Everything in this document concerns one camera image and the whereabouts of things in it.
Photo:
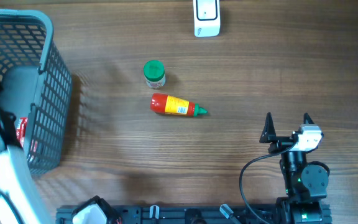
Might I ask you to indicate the grey plastic mesh basket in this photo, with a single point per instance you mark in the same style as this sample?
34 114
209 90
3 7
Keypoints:
35 85

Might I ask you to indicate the red sauce bottle green cap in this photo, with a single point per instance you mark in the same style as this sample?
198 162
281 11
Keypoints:
167 104

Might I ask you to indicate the green lid spice jar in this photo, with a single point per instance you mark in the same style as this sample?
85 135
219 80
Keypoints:
154 73

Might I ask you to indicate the white barcode scanner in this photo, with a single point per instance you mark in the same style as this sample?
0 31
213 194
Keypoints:
207 18

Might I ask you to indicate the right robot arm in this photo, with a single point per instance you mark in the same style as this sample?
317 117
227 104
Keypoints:
305 182

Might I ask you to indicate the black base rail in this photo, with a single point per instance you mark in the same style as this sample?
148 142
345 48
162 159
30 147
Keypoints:
137 214

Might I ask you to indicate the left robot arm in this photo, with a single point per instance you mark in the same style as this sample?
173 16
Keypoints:
20 201

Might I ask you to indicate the red snack bar wrapper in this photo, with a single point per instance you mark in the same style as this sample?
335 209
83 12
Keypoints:
21 129

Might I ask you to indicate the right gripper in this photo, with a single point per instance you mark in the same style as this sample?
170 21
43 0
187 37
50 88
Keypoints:
268 135

